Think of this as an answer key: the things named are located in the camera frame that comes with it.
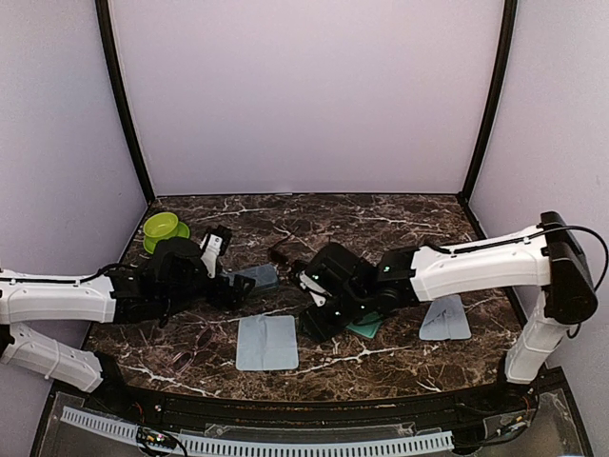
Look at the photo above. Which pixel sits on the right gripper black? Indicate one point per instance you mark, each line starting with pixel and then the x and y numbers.
pixel 311 319

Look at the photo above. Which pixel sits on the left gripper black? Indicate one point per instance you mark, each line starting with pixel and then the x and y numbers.
pixel 237 295

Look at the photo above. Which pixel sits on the light blue cleaning cloth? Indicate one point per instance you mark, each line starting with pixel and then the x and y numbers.
pixel 267 343

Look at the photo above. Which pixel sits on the beige glasses case teal lining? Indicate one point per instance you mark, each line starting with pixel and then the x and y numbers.
pixel 368 326

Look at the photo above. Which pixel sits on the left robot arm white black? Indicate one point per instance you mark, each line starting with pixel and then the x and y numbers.
pixel 178 273

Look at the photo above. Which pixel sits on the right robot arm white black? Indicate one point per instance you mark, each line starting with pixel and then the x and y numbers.
pixel 345 287

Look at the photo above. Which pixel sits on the brown sunglasses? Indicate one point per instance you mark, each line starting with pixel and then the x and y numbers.
pixel 275 255

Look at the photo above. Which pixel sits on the pink transparent sunglasses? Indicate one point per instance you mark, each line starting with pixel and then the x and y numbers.
pixel 202 343

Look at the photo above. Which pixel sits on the blue-grey glasses case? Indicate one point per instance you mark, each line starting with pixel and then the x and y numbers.
pixel 265 276

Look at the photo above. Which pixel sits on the green plate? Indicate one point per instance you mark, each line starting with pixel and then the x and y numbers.
pixel 150 244

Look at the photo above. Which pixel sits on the green bowl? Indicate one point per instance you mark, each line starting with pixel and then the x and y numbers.
pixel 160 226

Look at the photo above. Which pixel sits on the folded light blue cloth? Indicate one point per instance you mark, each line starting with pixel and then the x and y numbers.
pixel 445 320

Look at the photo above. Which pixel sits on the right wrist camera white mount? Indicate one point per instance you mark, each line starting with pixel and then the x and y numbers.
pixel 306 284

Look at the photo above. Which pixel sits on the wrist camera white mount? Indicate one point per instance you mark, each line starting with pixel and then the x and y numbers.
pixel 213 246
pixel 306 284

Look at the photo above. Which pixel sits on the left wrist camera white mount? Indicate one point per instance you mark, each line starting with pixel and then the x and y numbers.
pixel 213 246

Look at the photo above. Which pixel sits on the white slotted cable duct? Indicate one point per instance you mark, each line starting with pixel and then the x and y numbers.
pixel 155 442

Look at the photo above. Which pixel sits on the left black frame post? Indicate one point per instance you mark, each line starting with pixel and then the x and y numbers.
pixel 120 97

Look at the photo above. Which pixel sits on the black frame post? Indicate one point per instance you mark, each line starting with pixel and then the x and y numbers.
pixel 508 21
pixel 120 97

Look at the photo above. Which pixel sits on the black front rail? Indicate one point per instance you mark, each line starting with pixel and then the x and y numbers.
pixel 460 408

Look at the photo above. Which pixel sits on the right black frame post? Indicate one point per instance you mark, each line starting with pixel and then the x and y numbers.
pixel 508 21

